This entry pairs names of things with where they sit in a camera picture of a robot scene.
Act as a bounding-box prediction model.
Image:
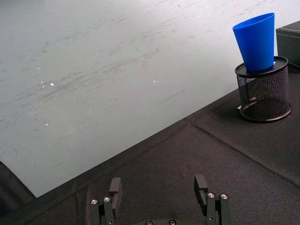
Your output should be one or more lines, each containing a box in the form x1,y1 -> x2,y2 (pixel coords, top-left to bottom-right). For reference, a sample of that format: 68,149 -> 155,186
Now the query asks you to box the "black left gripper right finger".
194,174 -> 231,225

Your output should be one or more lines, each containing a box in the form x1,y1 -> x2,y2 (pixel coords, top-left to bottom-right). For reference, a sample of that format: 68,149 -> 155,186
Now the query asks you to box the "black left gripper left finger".
90,177 -> 123,225

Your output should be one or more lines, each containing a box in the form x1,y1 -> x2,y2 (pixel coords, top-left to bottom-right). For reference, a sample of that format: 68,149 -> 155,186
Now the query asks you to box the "black table cloth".
0,62 -> 300,225

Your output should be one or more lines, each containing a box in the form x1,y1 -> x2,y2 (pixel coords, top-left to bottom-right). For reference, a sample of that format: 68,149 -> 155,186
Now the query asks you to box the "blue plastic cup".
232,12 -> 276,72

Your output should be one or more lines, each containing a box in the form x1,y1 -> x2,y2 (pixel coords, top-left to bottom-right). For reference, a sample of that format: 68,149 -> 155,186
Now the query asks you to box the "black box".
276,20 -> 300,68

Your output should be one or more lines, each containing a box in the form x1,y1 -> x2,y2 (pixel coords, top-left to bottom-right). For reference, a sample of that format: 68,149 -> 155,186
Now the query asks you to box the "black wire mesh holder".
235,56 -> 292,123

